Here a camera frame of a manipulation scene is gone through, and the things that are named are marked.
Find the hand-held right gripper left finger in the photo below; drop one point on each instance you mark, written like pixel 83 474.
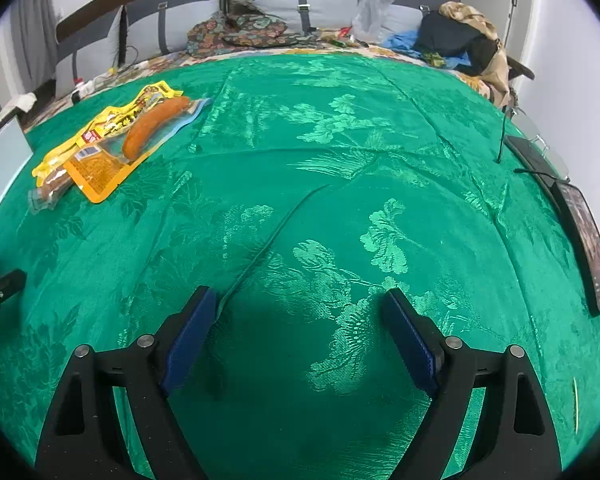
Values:
pixel 187 345

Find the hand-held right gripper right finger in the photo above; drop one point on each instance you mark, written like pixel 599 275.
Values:
pixel 412 345

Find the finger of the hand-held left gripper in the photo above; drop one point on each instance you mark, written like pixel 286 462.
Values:
pixel 5 287

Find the brown sausage packet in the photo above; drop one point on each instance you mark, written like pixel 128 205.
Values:
pixel 55 187

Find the yellow sausage packet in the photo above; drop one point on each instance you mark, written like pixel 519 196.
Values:
pixel 105 117

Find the clear orange sausage packet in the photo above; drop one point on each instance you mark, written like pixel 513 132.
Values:
pixel 150 120

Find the white book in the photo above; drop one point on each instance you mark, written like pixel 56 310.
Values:
pixel 17 107

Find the green floral blanket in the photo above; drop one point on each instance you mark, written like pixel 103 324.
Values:
pixel 330 185

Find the white bottle red cap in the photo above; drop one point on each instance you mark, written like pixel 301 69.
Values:
pixel 79 91

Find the black smartphone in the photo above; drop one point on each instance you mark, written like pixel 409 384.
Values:
pixel 587 245

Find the grey curtain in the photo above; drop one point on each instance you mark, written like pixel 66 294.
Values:
pixel 25 35

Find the clear eyeglasses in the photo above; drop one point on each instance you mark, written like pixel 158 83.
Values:
pixel 525 120

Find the patterned bedsheet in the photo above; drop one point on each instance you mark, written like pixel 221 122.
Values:
pixel 170 62

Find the blue cloth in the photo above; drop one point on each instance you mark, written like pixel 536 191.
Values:
pixel 405 41

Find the black clothing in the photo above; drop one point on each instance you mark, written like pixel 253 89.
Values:
pixel 450 35

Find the dark floral cloth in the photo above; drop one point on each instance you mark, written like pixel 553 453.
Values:
pixel 250 27

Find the clear plastic bag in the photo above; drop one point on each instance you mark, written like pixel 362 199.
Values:
pixel 372 15

